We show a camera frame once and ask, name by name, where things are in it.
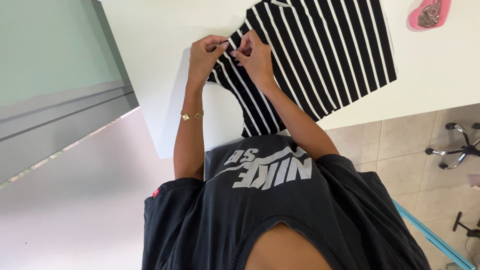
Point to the person's left hand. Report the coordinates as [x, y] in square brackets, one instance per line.
[200, 60]

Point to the black stand foot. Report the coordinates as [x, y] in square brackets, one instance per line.
[467, 227]

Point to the black white striped fabric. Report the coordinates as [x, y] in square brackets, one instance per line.
[318, 56]

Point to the person's right fingers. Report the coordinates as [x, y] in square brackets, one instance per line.
[243, 47]

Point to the light blue bar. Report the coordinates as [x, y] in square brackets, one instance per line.
[431, 234]

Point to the grey window frame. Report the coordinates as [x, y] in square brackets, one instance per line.
[63, 86]

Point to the black printed t-shirt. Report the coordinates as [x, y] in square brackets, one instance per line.
[270, 210]

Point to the chrome office chair base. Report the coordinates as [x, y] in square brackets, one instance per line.
[459, 148]

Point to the pink heart-shaped pin dish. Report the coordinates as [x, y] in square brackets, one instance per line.
[427, 17]

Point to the person's right hand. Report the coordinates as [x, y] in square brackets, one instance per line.
[255, 60]

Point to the pile of metal pins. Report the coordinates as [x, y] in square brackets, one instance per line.
[430, 14]

